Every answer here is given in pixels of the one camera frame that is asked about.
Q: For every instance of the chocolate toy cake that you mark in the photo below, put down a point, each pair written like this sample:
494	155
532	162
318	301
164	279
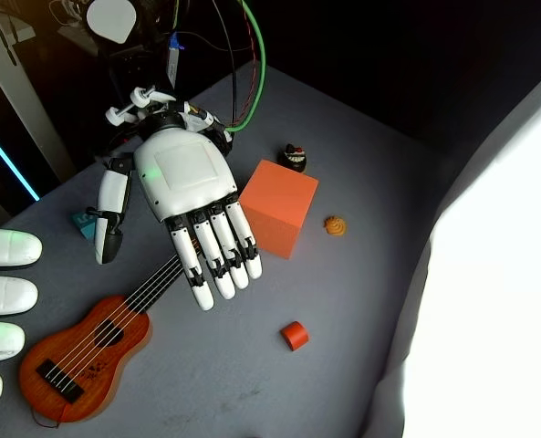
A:
294	157

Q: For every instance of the orange swirl toy cookie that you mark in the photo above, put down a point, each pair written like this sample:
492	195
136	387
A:
335	226

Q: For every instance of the white upright panel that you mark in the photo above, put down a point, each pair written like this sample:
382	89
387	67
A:
19	91

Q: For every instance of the cyan light strip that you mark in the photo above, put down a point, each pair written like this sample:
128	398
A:
5	157

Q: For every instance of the teal number block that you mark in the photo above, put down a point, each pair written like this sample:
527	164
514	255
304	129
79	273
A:
85	226

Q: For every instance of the orange wooden ukulele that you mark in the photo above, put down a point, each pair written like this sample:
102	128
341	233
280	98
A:
92	356

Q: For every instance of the orange foam cube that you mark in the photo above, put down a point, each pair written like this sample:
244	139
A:
279	205

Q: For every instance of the orange cylinder with white cross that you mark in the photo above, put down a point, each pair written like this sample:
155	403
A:
295	335

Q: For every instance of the grey table cloth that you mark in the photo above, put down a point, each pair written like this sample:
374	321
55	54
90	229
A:
229	374

